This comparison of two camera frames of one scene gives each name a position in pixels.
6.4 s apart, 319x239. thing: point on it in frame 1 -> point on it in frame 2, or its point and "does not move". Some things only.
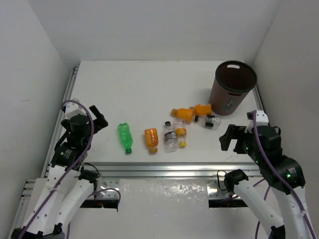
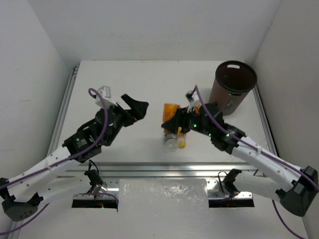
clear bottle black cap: [171, 145] does not move
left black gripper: [98, 119] -> [126, 114]
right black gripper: [233, 130] -> [181, 117]
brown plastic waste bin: [234, 79] does not move
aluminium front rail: [156, 170] does not move
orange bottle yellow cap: [151, 140] -> [169, 110]
